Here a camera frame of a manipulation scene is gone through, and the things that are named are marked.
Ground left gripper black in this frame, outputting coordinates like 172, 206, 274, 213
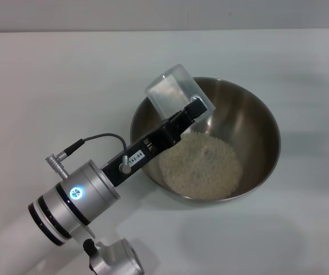
100, 98, 208, 187

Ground clear plastic measuring cup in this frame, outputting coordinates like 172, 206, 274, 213
144, 64, 217, 124

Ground white rice grains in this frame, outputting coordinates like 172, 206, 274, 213
158, 131, 244, 202

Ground left gripper cable with plugs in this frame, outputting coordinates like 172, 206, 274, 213
44, 132, 134, 179

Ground stainless steel mixing bowl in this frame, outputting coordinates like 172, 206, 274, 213
129, 76, 282, 209

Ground left wrist silver camera housing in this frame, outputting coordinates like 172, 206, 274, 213
82, 237, 146, 275

